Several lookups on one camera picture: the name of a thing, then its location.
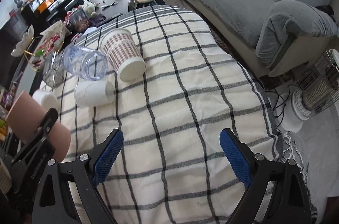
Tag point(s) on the pink cup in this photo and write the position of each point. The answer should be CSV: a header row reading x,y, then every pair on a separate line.
x,y
24,118

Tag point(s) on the large white plastic cup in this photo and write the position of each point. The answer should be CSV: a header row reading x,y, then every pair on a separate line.
x,y
46,99

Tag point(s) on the electric heater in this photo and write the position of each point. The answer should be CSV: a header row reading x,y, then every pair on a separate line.
x,y
319,89

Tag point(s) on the grey sofa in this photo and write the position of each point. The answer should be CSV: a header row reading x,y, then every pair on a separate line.
x,y
273,36

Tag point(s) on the clear faceted glass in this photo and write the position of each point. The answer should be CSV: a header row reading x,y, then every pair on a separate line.
x,y
54,72

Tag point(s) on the dark coffee table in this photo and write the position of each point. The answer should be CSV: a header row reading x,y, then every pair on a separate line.
x,y
28,80

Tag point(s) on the small white cup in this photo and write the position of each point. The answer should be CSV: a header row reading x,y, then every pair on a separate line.
x,y
94,93

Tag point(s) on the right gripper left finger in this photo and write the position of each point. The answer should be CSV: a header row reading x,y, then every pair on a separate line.
x,y
54,202

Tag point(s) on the checked white tablecloth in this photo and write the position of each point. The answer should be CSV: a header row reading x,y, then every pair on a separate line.
x,y
171,168

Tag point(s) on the red checked paper cup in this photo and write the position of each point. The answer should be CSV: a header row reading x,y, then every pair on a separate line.
x,y
122,53

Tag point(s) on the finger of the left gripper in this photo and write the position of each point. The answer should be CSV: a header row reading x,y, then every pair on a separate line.
x,y
28,164

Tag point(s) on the snack jar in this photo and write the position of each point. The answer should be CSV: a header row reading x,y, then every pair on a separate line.
x,y
79,20

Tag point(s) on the tiered shell snack bowl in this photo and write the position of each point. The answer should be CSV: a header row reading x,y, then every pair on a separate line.
x,y
36,50

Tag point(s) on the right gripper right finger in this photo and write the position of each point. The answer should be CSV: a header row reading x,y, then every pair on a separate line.
x,y
289,202

